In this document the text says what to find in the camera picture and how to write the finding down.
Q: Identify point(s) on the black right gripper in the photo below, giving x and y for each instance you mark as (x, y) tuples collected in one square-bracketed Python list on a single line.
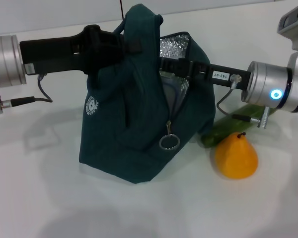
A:
[(221, 75)]

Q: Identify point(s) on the green cucumber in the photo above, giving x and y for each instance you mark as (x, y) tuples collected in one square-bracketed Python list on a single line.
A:
[(228, 129)]

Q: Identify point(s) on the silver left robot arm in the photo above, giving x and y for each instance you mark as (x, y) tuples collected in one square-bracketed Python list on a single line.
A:
[(5, 62)]

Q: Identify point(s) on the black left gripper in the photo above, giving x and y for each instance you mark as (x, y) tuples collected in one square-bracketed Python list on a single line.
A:
[(64, 53)]

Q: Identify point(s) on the yellow pear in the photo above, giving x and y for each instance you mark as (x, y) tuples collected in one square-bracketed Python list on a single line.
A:
[(236, 158)]

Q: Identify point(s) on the teal insulated lunch bag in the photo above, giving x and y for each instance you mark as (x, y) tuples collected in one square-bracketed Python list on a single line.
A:
[(119, 138)]

